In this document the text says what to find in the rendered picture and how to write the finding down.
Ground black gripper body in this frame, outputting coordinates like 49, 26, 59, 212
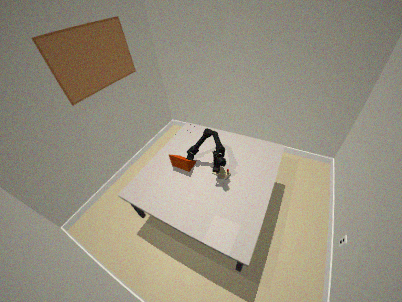
212, 159, 220, 173

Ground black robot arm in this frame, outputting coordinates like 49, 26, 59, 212
186, 128, 226, 167

